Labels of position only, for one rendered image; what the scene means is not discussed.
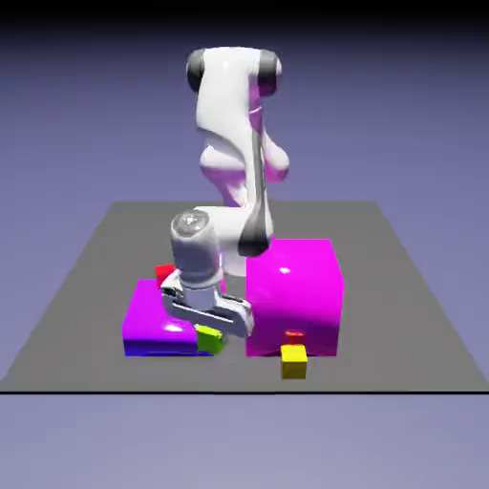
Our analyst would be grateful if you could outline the small green cube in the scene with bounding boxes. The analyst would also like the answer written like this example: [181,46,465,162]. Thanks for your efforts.
[195,324,227,355]

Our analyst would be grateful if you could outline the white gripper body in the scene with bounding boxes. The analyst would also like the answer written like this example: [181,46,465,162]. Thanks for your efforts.
[161,288,256,340]

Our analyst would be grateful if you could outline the large purple box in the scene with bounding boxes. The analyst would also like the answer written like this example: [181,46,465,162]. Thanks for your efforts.
[120,278,215,358]

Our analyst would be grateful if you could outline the small yellow cube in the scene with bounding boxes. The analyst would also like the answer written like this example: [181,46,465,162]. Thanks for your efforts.
[279,344,309,380]

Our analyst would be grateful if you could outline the large magenta box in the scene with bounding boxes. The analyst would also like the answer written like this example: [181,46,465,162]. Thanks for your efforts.
[244,237,344,358]

